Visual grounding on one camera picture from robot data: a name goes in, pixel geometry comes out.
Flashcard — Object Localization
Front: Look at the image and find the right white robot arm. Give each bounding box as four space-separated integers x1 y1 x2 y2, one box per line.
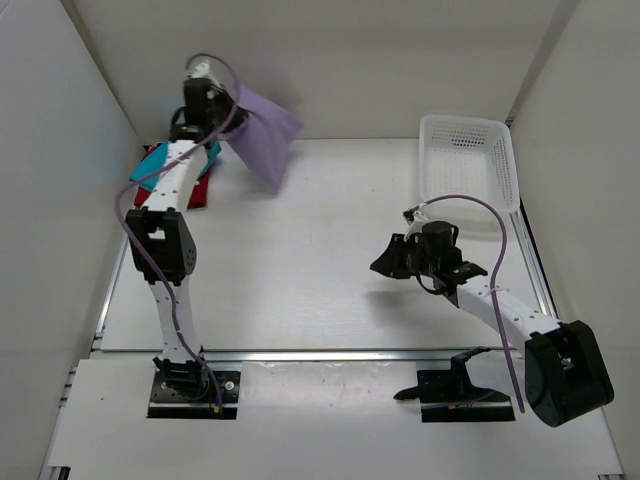
370 221 614 427

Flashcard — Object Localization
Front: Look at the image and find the red t-shirt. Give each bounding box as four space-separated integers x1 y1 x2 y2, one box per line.
134 164 214 210

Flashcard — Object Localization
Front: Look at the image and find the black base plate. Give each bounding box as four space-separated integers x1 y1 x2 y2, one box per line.
419 384 515 423
147 369 241 420

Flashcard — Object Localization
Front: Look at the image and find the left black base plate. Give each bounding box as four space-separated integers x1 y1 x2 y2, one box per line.
147 369 241 420

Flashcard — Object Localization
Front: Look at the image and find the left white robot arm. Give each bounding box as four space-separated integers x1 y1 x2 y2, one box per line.
120 74 247 411

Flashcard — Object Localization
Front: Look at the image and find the lavender t-shirt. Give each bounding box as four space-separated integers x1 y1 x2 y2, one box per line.
224 85 303 190

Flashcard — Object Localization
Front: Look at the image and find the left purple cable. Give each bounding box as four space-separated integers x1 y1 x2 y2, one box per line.
114 53 242 416

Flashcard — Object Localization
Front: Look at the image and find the white plastic basket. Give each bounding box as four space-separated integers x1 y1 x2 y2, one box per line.
418 114 520 216

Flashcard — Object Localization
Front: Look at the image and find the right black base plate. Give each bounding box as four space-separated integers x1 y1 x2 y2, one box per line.
419 384 515 423

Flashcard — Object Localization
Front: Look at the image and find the aluminium front rail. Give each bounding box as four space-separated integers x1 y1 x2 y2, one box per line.
205 349 464 363

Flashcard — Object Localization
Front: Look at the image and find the teal t-shirt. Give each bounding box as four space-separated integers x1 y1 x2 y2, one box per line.
129 142 221 182

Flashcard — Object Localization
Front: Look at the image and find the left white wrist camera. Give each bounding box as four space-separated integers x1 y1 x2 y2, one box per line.
187 60 222 87

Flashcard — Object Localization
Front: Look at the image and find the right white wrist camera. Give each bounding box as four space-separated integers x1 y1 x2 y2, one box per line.
402 203 430 241

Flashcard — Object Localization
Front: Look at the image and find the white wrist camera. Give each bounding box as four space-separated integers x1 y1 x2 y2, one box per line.
187 60 222 87
402 203 430 241

